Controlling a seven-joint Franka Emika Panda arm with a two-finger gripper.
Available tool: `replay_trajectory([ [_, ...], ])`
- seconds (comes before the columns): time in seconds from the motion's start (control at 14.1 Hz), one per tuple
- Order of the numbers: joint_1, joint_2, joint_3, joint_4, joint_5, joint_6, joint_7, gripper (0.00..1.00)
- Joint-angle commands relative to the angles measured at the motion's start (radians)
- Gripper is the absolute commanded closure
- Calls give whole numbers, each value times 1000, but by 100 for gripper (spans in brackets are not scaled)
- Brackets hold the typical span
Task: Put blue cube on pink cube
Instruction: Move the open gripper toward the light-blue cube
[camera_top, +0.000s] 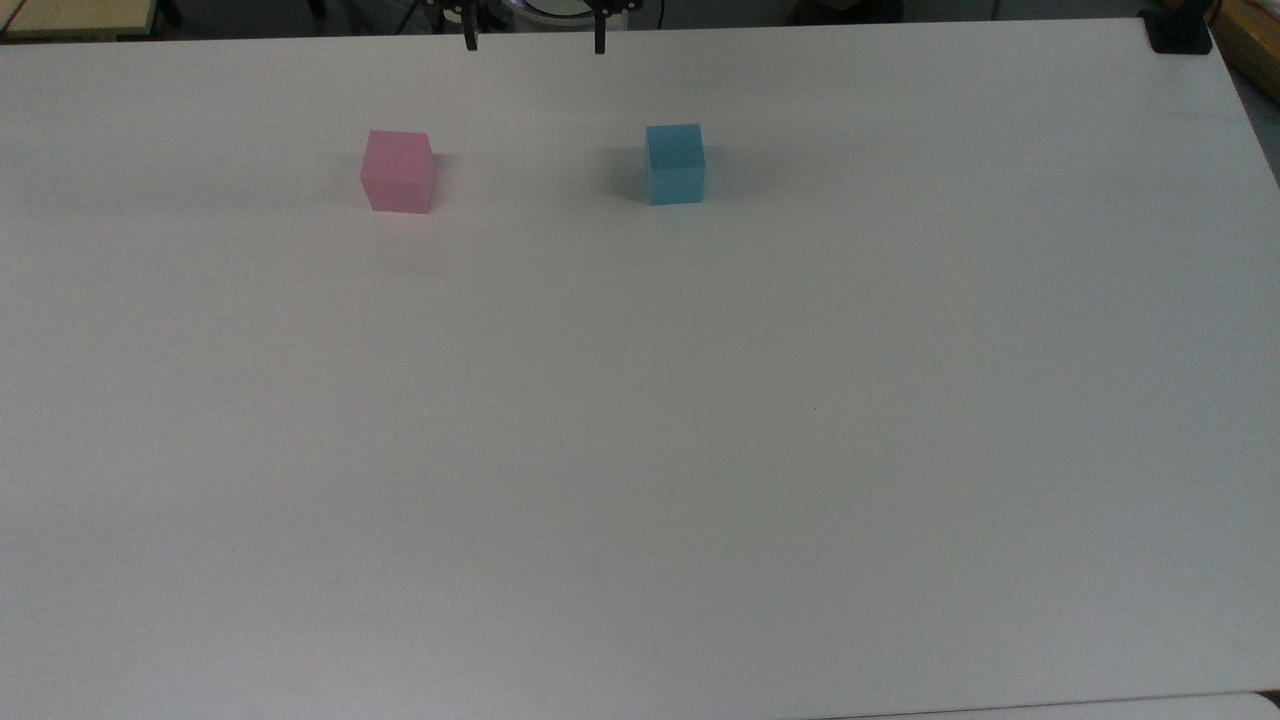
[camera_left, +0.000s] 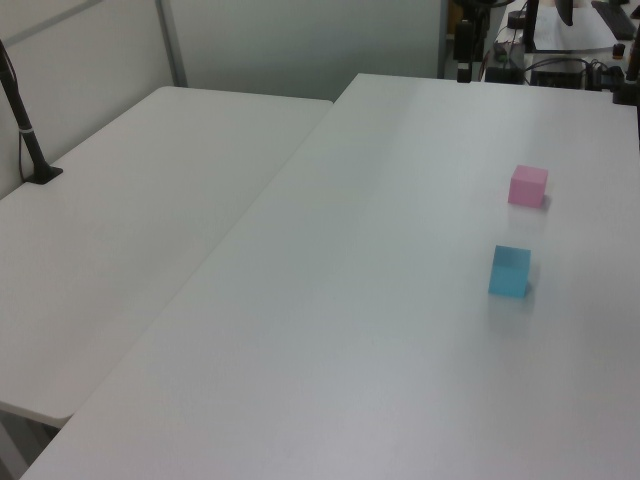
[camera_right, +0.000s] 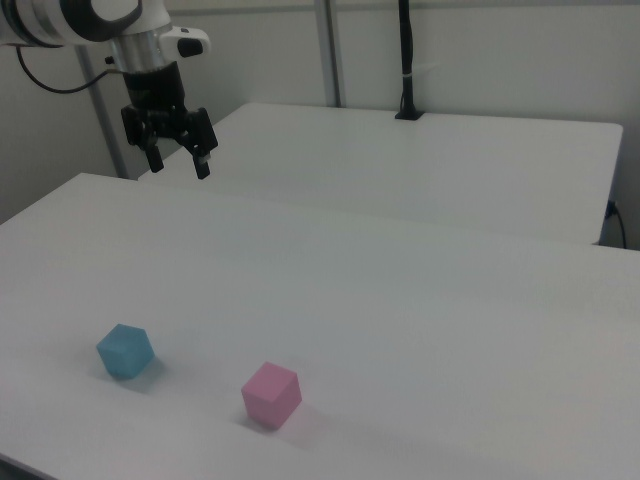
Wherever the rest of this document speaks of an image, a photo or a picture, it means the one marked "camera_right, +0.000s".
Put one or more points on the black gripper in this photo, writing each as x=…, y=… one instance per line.
x=160, y=117

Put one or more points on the blue cube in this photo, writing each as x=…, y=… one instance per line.
x=125, y=351

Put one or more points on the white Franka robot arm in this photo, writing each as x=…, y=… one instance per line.
x=75, y=20

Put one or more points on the pink cube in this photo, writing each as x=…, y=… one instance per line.
x=271, y=395

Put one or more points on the white side table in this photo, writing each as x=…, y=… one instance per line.
x=410, y=170

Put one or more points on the grey metal partition post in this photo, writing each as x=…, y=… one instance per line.
x=331, y=50
x=102, y=120

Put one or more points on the black camera pole with base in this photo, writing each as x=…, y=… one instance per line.
x=407, y=60

